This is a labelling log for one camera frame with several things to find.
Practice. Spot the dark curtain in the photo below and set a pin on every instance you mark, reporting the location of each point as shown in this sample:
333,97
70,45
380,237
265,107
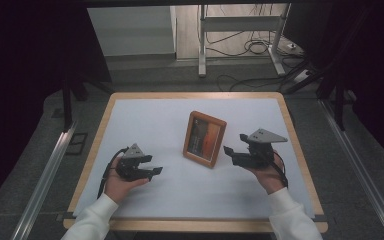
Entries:
380,66
20,83

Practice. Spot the black floor socket plate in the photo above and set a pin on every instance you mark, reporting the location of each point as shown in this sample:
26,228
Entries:
77,143

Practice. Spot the black metal stand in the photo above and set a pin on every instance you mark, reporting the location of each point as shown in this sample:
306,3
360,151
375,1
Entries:
67,106
339,100

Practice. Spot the white table mat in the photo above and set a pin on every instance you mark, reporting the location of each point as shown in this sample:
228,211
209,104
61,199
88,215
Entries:
166,133

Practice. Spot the white metal desk frame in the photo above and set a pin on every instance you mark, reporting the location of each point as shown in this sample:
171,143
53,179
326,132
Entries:
240,23

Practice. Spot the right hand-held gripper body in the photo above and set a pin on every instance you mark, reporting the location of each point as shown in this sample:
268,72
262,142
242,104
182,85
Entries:
258,153

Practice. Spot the wooden picture frame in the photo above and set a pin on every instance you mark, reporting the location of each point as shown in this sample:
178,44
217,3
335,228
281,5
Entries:
204,140

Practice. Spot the white power strip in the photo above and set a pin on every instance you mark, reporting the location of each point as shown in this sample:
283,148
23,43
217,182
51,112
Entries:
302,76

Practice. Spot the person's right hand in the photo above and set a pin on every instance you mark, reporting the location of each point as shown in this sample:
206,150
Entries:
267,178

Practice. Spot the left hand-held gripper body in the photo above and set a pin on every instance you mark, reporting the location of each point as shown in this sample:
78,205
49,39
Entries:
130,166

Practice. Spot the metal floor rail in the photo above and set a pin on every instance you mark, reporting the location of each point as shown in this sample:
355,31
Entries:
43,180
356,166

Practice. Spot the person's left hand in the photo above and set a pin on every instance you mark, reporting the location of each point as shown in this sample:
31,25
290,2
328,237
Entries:
120,186

